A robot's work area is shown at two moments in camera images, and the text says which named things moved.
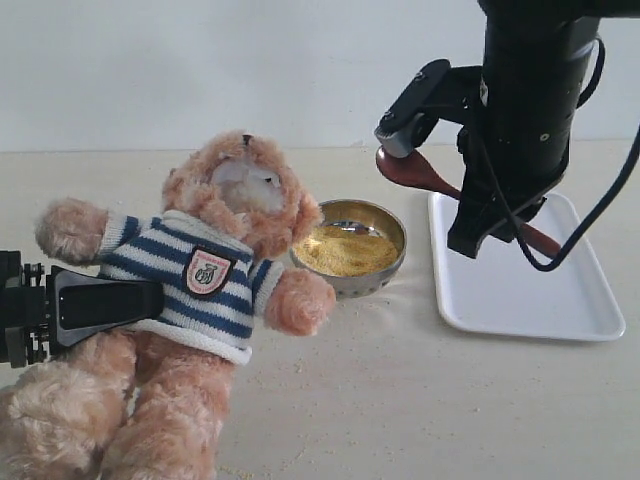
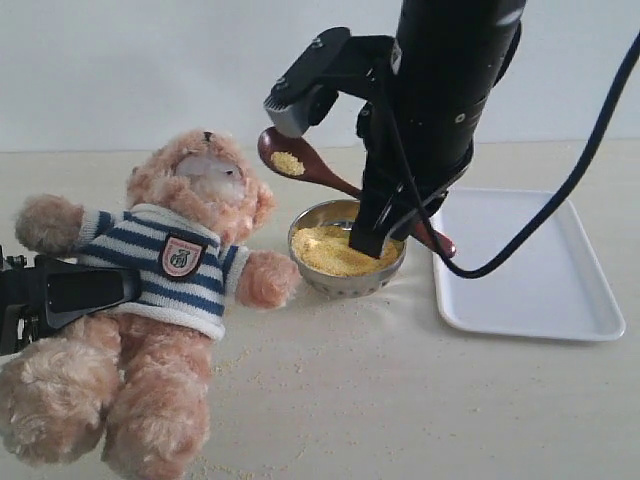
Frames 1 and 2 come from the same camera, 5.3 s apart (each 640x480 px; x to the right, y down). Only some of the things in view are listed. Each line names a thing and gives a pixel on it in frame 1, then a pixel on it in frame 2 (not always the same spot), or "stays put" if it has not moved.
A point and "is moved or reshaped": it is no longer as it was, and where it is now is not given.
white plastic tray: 502,292 stays put
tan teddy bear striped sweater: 151,404 is moved or reshaped
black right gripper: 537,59 to 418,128
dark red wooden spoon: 422,172 is moved or reshaped
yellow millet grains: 341,252 stays put
